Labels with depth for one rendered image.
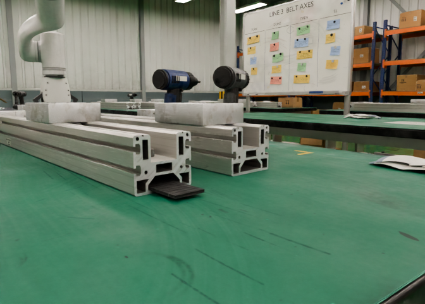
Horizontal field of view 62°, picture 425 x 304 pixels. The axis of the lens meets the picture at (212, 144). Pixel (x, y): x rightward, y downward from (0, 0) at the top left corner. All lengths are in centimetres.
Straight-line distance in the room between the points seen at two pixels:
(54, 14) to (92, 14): 1184
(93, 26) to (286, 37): 971
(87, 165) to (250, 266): 40
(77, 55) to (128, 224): 1244
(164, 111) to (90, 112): 16
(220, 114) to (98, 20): 1259
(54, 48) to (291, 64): 296
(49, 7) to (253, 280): 117
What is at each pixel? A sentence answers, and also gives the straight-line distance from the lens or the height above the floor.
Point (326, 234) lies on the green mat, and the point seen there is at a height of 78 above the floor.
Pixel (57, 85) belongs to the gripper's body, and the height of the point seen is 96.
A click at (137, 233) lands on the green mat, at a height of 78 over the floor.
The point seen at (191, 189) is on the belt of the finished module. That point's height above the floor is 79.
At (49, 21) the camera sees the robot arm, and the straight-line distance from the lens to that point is 136.
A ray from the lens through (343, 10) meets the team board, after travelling 374.
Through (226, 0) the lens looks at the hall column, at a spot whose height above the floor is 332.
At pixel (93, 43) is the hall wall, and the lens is 1301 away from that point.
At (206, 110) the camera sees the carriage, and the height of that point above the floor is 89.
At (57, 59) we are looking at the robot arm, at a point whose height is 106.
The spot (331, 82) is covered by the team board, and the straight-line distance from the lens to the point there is 371.
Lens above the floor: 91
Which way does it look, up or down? 7 degrees down
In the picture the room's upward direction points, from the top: straight up
